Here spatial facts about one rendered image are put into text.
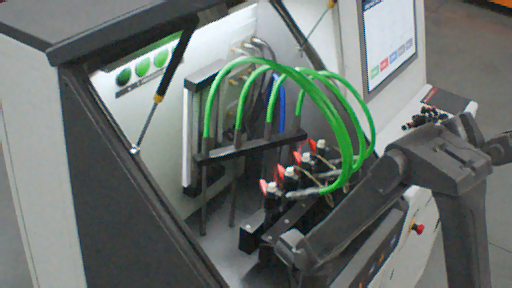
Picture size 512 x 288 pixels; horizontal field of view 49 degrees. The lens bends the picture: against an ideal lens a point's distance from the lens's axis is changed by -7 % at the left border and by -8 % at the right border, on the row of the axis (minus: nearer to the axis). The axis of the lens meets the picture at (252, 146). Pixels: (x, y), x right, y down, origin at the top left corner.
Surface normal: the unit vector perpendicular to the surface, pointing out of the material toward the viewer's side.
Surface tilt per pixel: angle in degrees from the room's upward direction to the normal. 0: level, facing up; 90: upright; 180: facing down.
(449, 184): 96
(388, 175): 96
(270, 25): 90
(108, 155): 90
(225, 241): 0
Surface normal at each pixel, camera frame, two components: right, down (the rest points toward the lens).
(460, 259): -0.78, 0.37
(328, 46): -0.57, 0.43
